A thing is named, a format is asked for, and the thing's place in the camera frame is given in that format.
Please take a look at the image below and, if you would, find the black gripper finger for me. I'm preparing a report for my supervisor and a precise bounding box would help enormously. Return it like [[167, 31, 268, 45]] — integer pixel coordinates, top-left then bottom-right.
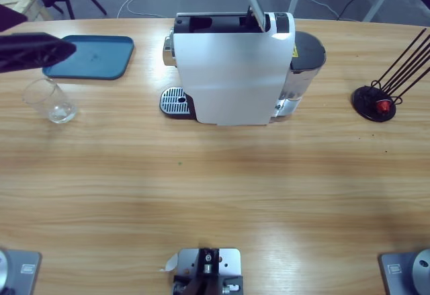
[[0, 32, 77, 73], [0, 4, 28, 33]]

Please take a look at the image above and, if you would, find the clear drinking glass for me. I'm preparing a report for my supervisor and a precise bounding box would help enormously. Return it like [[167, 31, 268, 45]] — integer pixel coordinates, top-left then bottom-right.
[[21, 78, 79, 124]]

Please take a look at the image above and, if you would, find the white capsule coffee machine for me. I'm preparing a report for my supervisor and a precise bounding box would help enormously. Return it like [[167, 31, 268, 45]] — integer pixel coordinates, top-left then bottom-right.
[[163, 11, 297, 127]]

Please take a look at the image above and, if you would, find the red coffee capsule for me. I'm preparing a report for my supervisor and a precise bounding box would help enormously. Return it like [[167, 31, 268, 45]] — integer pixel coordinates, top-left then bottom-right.
[[375, 99, 392, 114]]

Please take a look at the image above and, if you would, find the wooden crate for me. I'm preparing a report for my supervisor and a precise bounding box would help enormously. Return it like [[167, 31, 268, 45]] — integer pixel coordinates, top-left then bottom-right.
[[0, 0, 54, 22]]

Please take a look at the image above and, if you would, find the blue plastic tray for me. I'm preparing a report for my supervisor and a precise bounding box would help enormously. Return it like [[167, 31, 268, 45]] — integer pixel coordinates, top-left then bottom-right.
[[42, 35, 135, 81]]

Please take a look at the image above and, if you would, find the clear water tank black lid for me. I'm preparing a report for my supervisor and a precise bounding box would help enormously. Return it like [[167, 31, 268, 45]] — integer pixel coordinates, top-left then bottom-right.
[[270, 31, 327, 123]]

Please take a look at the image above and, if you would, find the black capsule holder with rods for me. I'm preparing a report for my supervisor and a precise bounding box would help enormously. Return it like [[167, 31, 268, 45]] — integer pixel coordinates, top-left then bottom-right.
[[351, 28, 430, 124]]

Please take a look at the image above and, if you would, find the black drip tray steel grille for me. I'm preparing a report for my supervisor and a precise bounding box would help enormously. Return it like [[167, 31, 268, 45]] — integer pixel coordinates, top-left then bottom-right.
[[159, 86, 198, 121]]

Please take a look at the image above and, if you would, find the white paper tag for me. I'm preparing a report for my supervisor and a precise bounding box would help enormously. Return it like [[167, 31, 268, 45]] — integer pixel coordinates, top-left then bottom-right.
[[159, 253, 181, 273]]

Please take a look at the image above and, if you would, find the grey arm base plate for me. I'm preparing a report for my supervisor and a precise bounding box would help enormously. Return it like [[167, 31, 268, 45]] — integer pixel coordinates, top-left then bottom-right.
[[0, 247, 43, 295], [379, 248, 430, 295]]

